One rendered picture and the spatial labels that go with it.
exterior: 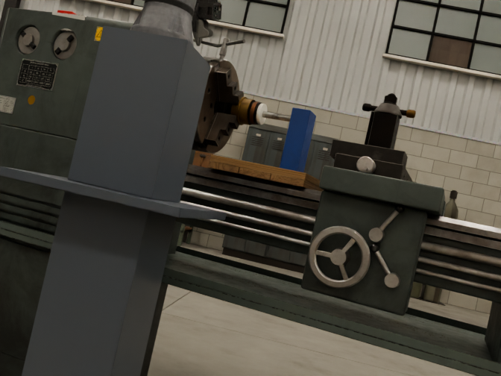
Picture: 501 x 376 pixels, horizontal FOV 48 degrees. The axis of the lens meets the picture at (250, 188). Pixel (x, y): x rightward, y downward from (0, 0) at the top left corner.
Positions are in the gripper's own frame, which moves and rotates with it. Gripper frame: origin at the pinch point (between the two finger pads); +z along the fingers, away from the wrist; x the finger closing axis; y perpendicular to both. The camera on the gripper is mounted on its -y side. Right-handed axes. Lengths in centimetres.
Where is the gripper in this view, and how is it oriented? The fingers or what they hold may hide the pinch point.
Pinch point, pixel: (196, 42)
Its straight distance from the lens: 209.3
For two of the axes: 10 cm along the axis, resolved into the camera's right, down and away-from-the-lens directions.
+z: -1.0, 9.6, 2.8
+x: 3.9, -2.2, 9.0
